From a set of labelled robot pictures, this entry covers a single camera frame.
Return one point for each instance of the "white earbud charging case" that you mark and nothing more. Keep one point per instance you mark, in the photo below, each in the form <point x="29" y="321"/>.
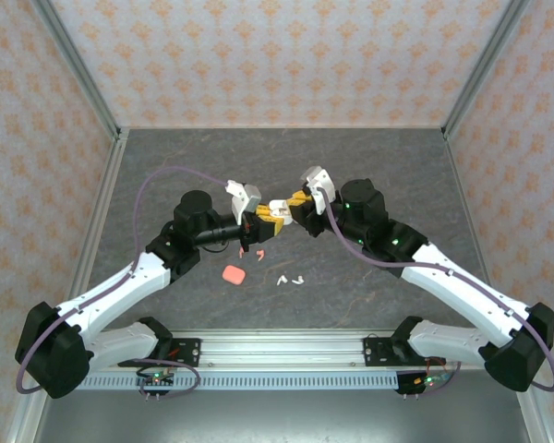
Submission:
<point x="279" y="211"/>

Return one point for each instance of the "pink earbud charging case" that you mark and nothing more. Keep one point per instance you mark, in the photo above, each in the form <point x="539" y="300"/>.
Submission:
<point x="234" y="274"/>

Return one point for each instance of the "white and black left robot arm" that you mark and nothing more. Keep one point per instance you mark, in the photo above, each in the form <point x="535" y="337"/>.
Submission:
<point x="115" y="288"/>

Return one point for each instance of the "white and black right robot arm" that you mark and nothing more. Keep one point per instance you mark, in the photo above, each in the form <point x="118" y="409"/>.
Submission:
<point x="461" y="290"/>

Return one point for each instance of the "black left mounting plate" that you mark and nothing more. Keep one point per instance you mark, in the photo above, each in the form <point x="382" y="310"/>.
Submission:
<point x="189" y="343"/>

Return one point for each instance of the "black mounting plate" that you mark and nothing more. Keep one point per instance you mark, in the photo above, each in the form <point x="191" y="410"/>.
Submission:
<point x="189" y="343"/>
<point x="374" y="355"/>

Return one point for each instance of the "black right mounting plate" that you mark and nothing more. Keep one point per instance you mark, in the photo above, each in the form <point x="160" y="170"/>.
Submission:
<point x="374" y="355"/>

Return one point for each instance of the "left circuit board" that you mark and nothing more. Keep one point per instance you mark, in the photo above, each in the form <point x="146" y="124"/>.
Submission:
<point x="156" y="380"/>

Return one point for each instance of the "circuit board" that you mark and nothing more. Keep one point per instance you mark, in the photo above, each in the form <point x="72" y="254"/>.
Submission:
<point x="156" y="380"/>
<point x="427" y="381"/>

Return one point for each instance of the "right circuit board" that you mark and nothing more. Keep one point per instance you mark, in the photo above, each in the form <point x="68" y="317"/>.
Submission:
<point x="427" y="381"/>

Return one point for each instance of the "grey metal front panel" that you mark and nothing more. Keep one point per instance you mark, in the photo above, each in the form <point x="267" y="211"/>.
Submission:
<point x="281" y="420"/>

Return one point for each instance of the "aluminium back floor rail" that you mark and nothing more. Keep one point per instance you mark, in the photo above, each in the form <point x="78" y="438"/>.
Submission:
<point x="281" y="126"/>

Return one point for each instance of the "aluminium floor rail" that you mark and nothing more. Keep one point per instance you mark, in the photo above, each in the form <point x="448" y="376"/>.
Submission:
<point x="281" y="126"/>
<point x="100" y="203"/>
<point x="468" y="207"/>

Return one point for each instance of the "aluminium left floor rail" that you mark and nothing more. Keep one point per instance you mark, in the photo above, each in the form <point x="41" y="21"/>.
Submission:
<point x="100" y="203"/>

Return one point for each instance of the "aluminium right floor rail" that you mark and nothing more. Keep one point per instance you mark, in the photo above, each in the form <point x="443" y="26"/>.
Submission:
<point x="468" y="207"/>

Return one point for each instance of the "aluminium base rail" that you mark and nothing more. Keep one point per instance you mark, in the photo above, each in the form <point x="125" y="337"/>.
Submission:
<point x="281" y="350"/>

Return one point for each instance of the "aluminium left frame post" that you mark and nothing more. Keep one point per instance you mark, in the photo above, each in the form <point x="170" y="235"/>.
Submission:
<point x="80" y="69"/>

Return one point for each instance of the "aluminium frame post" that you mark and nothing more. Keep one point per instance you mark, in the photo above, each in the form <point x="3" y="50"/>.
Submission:
<point x="80" y="69"/>
<point x="481" y="69"/>

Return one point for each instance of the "aluminium right frame post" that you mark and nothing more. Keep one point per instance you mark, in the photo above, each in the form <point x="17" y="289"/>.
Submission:
<point x="481" y="69"/>

